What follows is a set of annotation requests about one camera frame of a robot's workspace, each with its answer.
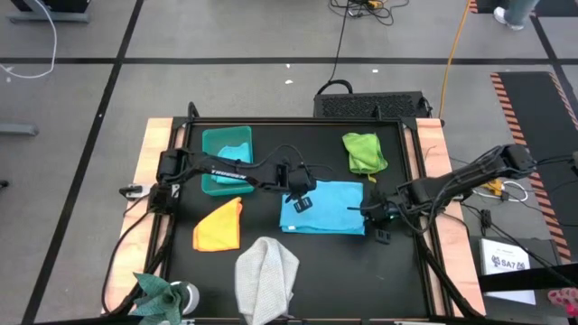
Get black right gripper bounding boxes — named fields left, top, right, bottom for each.
left=363, top=198, right=403, bottom=245

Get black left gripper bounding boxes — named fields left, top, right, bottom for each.
left=270, top=158, right=317, bottom=214

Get light blue microfiber towel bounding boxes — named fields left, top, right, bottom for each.
left=278, top=180, right=367, bottom=237

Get grey microfiber towel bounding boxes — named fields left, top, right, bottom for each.
left=234, top=235, right=301, bottom=325

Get green microfiber towel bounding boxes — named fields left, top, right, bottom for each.
left=340, top=131, right=390, bottom=184

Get teal microfiber towel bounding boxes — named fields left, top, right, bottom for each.
left=210, top=142, right=253, bottom=186

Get teal plastic bin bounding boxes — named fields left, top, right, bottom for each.
left=200, top=125, right=256, bottom=198

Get orange microfiber towel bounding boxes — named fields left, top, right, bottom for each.
left=192, top=195, right=245, bottom=253

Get black computer case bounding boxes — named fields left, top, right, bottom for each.
left=312, top=91, right=431, bottom=120

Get white SA7 sign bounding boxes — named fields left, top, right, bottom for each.
left=478, top=237, right=537, bottom=306

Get grey round roll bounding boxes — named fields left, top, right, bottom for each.
left=170, top=280, right=201, bottom=316

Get teal paper plant ornament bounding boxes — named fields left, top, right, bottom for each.
left=129, top=272, right=191, bottom=325

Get large black hazard-striped mat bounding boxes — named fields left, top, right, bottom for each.
left=489, top=70, right=578, bottom=266

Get pink object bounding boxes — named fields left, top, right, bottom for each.
left=546, top=288, right=578, bottom=318

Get small black hazard-striped mat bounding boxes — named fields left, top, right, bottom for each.
left=467, top=0, right=578, bottom=19

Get person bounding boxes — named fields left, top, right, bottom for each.
left=493, top=0, right=541, bottom=32

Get grey floor bar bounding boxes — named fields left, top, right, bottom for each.
left=0, top=123, right=42, bottom=137

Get grey desk foot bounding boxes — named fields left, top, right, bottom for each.
left=5, top=11, right=90, bottom=24

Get black cable bundle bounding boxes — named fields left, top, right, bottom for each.
left=101, top=207, right=178, bottom=317
left=407, top=208, right=482, bottom=320

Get black table frame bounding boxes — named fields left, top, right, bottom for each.
left=153, top=102, right=487, bottom=325

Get white cable loop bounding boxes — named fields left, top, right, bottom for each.
left=489, top=180, right=529, bottom=203

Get black camera mount beam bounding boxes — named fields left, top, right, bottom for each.
left=477, top=263, right=578, bottom=293

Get black floor cable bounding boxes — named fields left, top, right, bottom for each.
left=315, top=0, right=354, bottom=96

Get black metal bracket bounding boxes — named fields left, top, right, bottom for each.
left=118, top=183, right=145, bottom=200

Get orange-yellow cable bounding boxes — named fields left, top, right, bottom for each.
left=437, top=0, right=473, bottom=120

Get black cable tangle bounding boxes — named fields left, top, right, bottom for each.
left=328, top=0, right=411, bottom=27

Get white floor cable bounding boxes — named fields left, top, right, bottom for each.
left=0, top=0, right=59, bottom=80

